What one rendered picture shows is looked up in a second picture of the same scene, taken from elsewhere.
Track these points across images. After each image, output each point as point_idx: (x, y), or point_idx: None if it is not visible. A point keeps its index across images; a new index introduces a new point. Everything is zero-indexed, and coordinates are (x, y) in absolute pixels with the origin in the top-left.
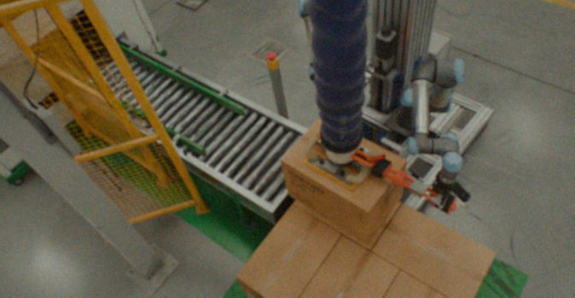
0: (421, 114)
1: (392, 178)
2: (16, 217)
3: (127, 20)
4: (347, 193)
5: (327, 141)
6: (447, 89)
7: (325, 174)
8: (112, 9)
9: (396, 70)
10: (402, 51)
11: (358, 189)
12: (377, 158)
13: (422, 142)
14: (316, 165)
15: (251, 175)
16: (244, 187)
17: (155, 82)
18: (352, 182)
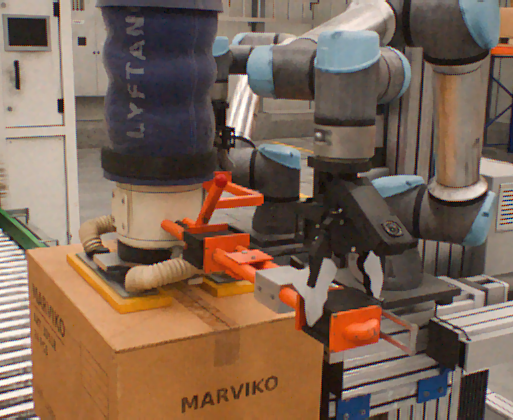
0: (328, 23)
1: (224, 257)
2: None
3: (42, 195)
4: (105, 313)
5: (108, 148)
6: (453, 89)
7: (89, 275)
8: (26, 167)
9: (386, 167)
10: (399, 106)
11: (139, 314)
12: (207, 199)
13: (291, 46)
14: (85, 261)
15: (13, 391)
16: None
17: (6, 258)
18: (134, 294)
